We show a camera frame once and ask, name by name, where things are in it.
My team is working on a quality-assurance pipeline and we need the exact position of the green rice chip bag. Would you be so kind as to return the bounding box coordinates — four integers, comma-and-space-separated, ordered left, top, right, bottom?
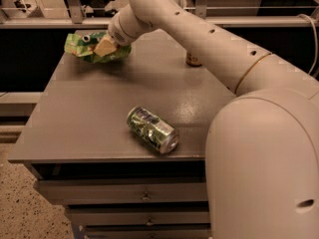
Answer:
64, 31, 132, 63

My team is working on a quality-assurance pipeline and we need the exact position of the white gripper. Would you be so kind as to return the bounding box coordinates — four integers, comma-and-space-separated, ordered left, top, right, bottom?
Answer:
94, 6, 150, 57

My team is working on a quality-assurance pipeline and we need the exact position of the green soda can lying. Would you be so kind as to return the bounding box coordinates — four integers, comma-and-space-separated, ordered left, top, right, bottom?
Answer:
127, 107, 178, 154

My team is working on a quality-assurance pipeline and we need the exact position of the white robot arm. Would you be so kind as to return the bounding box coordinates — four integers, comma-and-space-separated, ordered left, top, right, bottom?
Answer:
109, 0, 319, 239

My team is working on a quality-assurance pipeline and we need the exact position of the metal railing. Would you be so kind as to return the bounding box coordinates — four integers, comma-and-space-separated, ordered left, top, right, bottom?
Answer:
0, 0, 319, 29

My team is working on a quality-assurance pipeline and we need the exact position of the gold soda can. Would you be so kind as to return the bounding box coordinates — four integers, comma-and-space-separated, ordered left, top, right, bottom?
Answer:
186, 53, 201, 67

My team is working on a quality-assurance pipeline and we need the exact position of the grey drawer cabinet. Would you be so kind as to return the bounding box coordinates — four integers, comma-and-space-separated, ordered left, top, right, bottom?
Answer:
9, 31, 234, 239

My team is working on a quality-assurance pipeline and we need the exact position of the white cable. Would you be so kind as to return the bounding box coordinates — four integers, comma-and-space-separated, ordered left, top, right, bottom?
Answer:
296, 13, 319, 77

